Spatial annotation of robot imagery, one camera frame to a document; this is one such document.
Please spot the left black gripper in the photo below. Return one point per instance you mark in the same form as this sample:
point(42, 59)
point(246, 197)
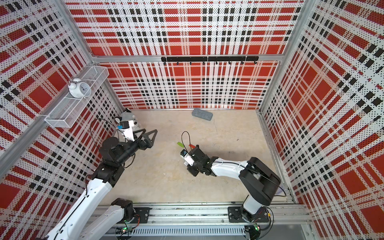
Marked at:
point(148, 144)

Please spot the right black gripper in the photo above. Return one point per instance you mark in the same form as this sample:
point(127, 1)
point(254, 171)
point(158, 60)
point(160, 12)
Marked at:
point(190, 169)

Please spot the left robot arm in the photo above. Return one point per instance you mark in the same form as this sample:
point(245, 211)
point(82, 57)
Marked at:
point(73, 226)

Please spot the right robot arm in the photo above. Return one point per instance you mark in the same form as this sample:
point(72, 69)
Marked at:
point(260, 181)

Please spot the husky plush toy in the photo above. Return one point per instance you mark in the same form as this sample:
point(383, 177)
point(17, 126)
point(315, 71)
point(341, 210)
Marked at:
point(127, 119)

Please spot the grey rectangular box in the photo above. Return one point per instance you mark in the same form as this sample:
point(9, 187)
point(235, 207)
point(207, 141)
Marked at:
point(202, 114)

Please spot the white alarm clock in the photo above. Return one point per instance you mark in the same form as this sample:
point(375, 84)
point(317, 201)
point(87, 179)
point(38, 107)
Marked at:
point(79, 89)

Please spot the lavender tray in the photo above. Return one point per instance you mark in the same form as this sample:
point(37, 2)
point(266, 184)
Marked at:
point(280, 192)

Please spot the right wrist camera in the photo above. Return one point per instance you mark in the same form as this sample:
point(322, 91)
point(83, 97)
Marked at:
point(187, 158)

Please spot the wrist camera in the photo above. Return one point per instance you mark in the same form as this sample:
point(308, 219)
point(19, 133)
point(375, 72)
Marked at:
point(187, 158)
point(127, 129)

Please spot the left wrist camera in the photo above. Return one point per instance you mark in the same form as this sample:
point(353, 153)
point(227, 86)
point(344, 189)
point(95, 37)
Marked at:
point(127, 129)

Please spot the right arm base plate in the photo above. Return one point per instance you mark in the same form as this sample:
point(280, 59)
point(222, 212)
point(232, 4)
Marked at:
point(240, 215)

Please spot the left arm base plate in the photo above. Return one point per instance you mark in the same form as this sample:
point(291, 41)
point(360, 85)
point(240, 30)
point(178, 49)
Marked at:
point(137, 215)

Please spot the white wire basket shelf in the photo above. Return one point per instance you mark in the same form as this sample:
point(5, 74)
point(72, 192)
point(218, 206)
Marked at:
point(68, 109)

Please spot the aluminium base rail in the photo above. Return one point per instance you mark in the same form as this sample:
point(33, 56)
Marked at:
point(198, 214)

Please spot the black hook rail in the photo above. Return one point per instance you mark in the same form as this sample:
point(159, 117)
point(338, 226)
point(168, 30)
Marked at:
point(210, 59)

